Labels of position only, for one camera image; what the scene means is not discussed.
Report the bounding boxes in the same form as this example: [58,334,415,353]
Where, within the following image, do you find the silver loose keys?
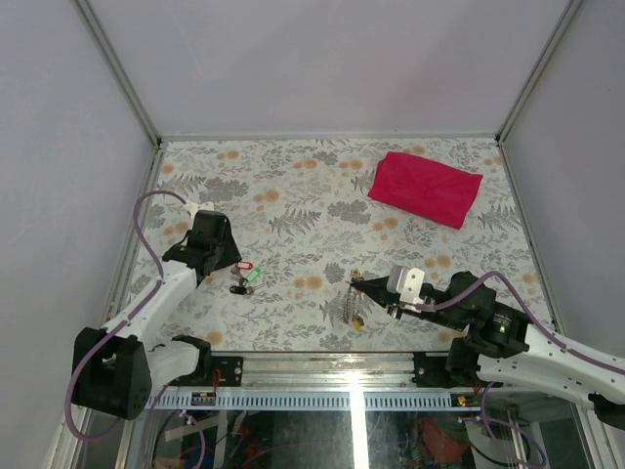
[235,277,265,296]

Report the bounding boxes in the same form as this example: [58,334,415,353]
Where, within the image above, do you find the metal key organiser with rings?
[343,269,364,332]

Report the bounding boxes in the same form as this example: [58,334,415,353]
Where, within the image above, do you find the aluminium mounting rail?
[121,350,598,391]

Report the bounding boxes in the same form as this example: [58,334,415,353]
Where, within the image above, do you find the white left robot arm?
[65,210,241,420]

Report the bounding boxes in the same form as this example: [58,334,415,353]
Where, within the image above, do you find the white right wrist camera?
[387,266,425,305]

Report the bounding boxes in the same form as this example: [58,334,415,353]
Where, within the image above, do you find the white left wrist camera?
[184,200,215,218]

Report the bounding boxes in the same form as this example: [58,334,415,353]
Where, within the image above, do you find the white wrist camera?
[387,266,425,305]
[184,200,215,218]

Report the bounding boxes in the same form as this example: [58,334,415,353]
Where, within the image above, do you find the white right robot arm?
[350,266,624,429]

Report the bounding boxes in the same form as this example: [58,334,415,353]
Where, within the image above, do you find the white slotted cable duct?
[146,390,479,412]

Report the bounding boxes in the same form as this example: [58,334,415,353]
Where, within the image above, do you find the pink folded cloth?
[368,151,482,230]

